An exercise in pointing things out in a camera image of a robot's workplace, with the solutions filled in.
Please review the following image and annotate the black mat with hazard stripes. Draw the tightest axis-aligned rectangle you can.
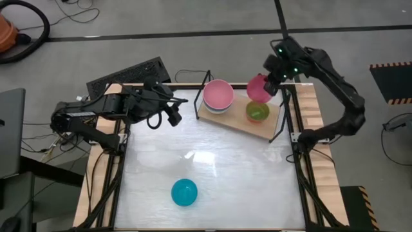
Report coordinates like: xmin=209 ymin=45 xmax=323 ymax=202
xmin=369 ymin=61 xmax=412 ymax=106
xmin=340 ymin=186 xmax=381 ymax=232

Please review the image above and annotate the black cable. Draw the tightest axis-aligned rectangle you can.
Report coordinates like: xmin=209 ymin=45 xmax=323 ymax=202
xmin=174 ymin=68 xmax=210 ymax=84

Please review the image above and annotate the large white bowl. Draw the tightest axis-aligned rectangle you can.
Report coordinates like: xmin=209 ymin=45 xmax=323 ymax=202
xmin=205 ymin=107 xmax=231 ymax=115

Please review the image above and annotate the black aluminium table frame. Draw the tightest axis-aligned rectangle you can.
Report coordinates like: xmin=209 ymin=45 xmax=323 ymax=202
xmin=72 ymin=82 xmax=351 ymax=232

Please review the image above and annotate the large grey-blue bowl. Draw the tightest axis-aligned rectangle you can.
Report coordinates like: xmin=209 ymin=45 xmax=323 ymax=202
xmin=203 ymin=102 xmax=234 ymax=113

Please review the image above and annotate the large pink bowl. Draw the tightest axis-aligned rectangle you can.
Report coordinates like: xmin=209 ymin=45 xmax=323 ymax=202
xmin=202 ymin=79 xmax=235 ymax=110

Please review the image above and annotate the wooden shelf with black frame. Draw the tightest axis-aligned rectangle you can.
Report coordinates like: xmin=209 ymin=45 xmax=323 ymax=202
xmin=194 ymin=70 xmax=289 ymax=144

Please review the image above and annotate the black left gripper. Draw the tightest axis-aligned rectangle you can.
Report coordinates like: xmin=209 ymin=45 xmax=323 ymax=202
xmin=135 ymin=76 xmax=183 ymax=127

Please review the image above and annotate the small teal plastic bowl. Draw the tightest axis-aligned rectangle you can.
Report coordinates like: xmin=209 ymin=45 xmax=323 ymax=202
xmin=171 ymin=179 xmax=198 ymax=208

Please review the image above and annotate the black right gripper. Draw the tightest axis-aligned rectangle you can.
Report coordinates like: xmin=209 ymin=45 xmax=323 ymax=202
xmin=263 ymin=53 xmax=292 ymax=97

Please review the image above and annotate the black vacuum hose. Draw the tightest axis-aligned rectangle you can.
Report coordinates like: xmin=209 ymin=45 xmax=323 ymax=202
xmin=0 ymin=0 xmax=52 ymax=64

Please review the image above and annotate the black keyboard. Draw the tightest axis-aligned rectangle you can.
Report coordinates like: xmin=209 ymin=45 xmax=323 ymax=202
xmin=86 ymin=56 xmax=172 ymax=101

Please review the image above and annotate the small magenta plastic bowl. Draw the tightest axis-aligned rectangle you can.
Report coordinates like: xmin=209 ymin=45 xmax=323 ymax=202
xmin=247 ymin=73 xmax=274 ymax=104

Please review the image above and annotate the grey power brick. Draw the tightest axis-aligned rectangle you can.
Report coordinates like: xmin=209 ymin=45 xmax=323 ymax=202
xmin=382 ymin=114 xmax=412 ymax=133

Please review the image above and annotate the small green plastic bowl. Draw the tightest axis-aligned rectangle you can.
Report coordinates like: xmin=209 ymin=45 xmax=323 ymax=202
xmin=245 ymin=101 xmax=270 ymax=122

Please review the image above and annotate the orange vacuum cleaner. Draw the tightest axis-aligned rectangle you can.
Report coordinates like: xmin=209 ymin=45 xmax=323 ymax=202
xmin=0 ymin=12 xmax=19 ymax=54

